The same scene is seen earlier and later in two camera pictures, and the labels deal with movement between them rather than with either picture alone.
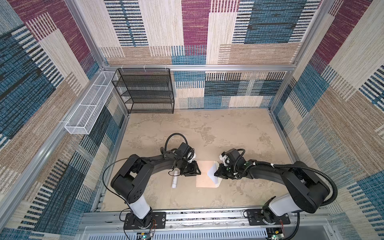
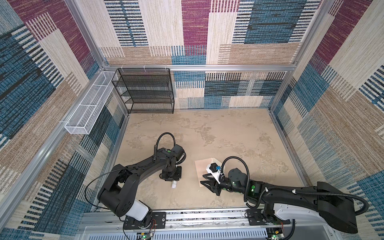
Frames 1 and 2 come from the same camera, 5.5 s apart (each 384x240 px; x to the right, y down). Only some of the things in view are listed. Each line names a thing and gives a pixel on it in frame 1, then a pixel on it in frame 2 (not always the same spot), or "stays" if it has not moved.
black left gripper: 193,170 -> 177,177
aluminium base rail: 311,224 stays
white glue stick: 174,179 stays
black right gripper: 221,173 -> 213,187
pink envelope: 203,180 stays
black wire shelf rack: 146,90 stays
